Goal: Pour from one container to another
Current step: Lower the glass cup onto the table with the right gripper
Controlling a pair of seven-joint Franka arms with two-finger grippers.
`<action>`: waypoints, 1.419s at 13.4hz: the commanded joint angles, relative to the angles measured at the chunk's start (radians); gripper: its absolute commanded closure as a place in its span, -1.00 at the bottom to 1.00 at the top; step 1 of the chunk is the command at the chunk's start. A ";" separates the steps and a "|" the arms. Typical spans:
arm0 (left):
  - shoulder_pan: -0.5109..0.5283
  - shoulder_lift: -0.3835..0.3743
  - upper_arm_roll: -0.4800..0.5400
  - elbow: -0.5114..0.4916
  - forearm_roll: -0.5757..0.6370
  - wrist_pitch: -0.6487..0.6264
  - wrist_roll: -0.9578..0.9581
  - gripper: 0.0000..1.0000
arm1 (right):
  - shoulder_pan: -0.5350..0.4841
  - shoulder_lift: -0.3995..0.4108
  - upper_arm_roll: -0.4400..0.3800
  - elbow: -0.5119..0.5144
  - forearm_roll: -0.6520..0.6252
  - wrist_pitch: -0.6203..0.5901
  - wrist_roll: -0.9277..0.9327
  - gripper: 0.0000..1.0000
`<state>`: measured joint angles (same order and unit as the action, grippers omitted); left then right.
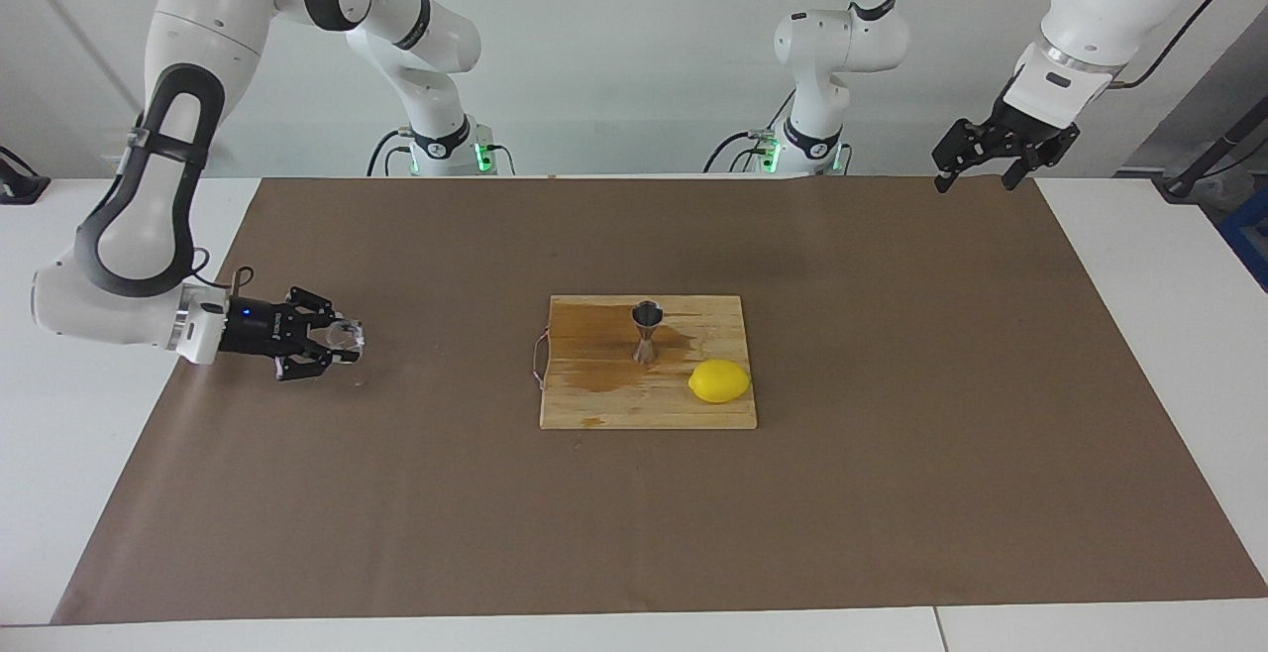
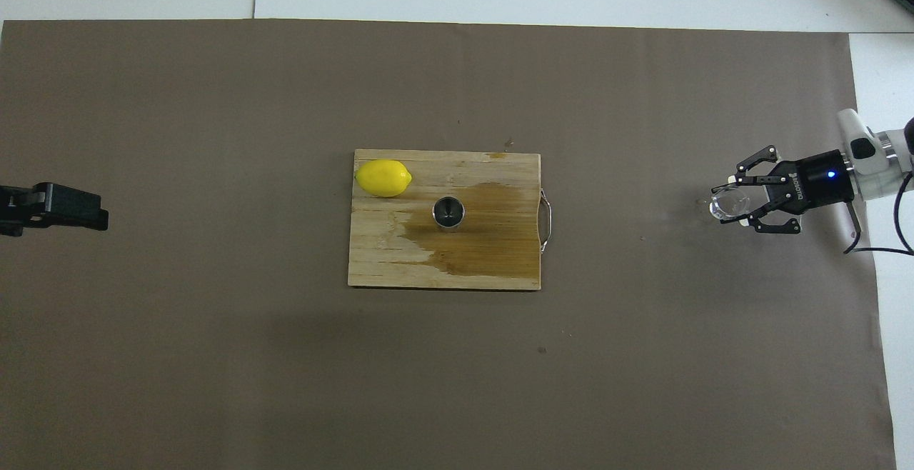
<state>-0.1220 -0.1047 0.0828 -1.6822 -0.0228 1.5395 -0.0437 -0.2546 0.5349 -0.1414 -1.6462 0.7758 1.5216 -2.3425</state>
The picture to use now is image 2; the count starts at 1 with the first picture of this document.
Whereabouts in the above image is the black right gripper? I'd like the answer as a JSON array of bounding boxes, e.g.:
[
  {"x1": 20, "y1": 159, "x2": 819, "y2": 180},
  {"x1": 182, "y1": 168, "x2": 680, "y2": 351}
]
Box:
[{"x1": 711, "y1": 145, "x2": 855, "y2": 236}]

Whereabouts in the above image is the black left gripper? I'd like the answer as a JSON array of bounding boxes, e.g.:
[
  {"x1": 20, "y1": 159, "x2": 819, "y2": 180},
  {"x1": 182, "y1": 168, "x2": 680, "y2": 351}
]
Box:
[{"x1": 0, "y1": 182, "x2": 109, "y2": 237}]

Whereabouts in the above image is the small clear glass cup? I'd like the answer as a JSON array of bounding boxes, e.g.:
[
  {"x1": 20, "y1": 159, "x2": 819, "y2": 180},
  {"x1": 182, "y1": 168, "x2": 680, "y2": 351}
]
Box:
[{"x1": 709, "y1": 186, "x2": 753, "y2": 222}]

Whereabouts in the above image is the steel double jigger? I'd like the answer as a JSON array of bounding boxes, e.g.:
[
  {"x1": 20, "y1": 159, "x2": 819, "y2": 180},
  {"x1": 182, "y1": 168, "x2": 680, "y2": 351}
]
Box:
[{"x1": 433, "y1": 196, "x2": 467, "y2": 232}]

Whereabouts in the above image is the brown paper table mat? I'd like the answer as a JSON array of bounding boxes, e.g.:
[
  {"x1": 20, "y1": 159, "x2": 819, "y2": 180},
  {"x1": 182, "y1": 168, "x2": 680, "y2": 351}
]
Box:
[{"x1": 0, "y1": 19, "x2": 897, "y2": 470}]

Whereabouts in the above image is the yellow lemon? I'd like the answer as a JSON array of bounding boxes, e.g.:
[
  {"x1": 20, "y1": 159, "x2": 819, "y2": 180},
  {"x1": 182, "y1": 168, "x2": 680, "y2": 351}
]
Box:
[{"x1": 355, "y1": 159, "x2": 413, "y2": 198}]

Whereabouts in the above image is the wooden cutting board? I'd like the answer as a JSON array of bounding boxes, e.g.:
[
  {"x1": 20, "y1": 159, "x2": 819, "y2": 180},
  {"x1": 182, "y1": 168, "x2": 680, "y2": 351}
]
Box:
[{"x1": 348, "y1": 149, "x2": 554, "y2": 291}]

